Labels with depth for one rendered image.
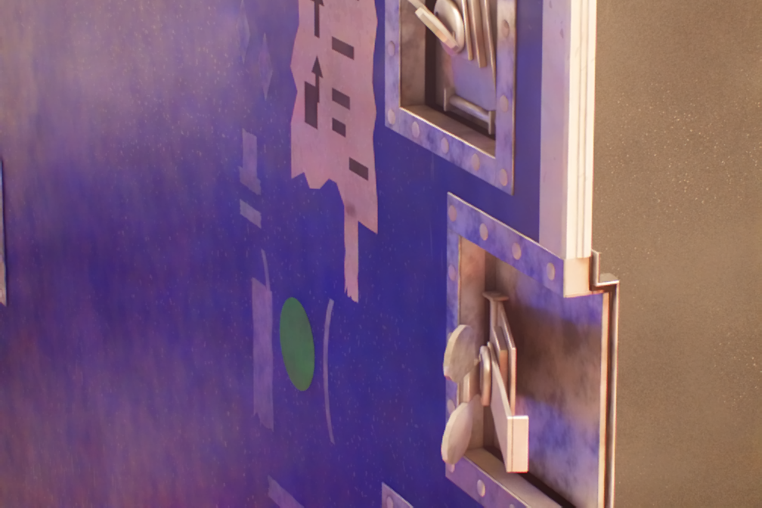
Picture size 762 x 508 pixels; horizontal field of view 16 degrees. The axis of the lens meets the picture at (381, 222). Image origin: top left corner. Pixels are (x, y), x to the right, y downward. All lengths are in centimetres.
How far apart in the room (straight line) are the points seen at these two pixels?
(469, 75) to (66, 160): 57
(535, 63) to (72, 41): 62
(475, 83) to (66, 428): 67
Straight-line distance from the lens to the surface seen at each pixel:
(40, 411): 181
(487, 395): 111
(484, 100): 114
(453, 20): 113
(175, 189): 149
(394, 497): 125
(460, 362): 110
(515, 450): 105
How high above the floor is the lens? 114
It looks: 16 degrees down
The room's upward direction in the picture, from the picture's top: straight up
